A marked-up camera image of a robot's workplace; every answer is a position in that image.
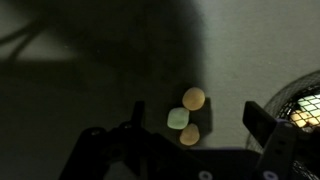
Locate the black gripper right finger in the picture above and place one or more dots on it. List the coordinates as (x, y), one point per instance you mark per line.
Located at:
(258, 122)

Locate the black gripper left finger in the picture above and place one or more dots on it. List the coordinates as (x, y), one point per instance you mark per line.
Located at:
(137, 118)

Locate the orange item in basket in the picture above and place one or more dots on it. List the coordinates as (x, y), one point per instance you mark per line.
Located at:
(304, 119)

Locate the pale green item in basket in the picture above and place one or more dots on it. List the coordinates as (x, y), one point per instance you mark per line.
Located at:
(310, 104)

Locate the pale green candy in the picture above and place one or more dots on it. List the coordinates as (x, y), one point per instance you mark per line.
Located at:
(178, 118)

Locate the yellow candy upper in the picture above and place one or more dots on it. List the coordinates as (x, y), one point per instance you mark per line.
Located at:
(193, 99)

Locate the yellow candy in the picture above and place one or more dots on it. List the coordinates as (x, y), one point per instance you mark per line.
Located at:
(193, 99)
(190, 135)

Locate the yellow candy lower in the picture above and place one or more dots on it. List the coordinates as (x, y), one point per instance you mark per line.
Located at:
(190, 135)

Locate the black wire mesh basket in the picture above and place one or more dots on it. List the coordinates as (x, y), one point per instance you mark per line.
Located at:
(285, 102)

